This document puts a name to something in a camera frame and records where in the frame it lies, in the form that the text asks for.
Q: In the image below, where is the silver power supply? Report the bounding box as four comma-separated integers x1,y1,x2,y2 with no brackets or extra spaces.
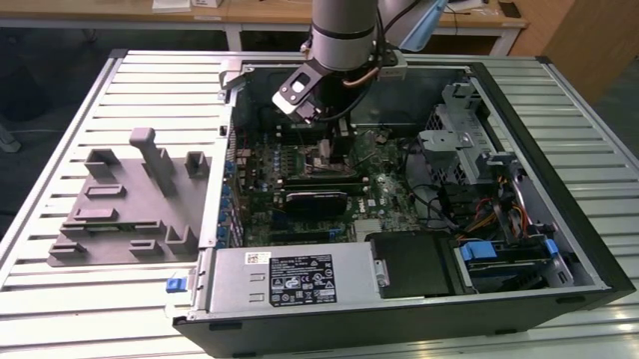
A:
207,242,383,313

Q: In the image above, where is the metal locking lever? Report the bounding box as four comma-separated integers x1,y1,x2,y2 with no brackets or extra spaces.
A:
349,138,375,168

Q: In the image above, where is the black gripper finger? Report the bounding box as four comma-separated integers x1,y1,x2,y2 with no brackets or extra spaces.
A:
329,119,353,168

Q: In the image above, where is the green motherboard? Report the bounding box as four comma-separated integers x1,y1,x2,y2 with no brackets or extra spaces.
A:
227,129,451,248

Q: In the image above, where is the black PC case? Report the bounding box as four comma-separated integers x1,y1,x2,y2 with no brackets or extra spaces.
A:
172,58,638,357

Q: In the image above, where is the black graphics card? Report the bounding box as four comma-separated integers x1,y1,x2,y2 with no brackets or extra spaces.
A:
284,190,348,218

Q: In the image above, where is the grey plastic bracket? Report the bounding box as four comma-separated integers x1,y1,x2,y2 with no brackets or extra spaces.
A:
476,151,526,177

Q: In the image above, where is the coloured wire bundle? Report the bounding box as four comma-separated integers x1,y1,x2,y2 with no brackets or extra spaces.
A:
467,175,534,240

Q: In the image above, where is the grey parts rack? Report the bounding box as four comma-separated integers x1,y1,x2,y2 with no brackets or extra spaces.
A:
45,127,213,267

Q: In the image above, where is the silver chipset heatsink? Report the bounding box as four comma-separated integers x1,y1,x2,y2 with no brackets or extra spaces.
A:
353,219,383,242

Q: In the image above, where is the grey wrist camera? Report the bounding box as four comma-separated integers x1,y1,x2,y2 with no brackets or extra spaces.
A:
376,55,409,82

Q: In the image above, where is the black RAM slot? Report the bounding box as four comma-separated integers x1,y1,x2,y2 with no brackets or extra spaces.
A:
279,177,368,187
276,125,356,135
281,183,369,194

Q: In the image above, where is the blue disk carrier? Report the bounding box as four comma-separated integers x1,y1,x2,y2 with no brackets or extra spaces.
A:
459,241,500,265

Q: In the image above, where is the CPU socket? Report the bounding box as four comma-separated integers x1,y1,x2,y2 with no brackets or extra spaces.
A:
304,147,353,177

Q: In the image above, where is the black fan shroud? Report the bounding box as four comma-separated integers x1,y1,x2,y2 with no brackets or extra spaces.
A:
363,231,473,300

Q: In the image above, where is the wooden cabinet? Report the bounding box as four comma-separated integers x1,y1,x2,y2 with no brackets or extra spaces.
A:
508,0,639,104

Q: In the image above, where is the grey stand foot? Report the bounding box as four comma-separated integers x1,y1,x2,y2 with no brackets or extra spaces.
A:
0,123,21,153

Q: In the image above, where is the silver drive cage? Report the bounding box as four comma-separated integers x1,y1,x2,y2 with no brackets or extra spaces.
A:
416,82,523,188

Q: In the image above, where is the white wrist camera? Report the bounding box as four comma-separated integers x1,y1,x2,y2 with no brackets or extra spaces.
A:
272,63,323,123

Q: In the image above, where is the wooden desk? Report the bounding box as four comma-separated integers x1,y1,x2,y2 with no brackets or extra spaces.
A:
0,0,530,57

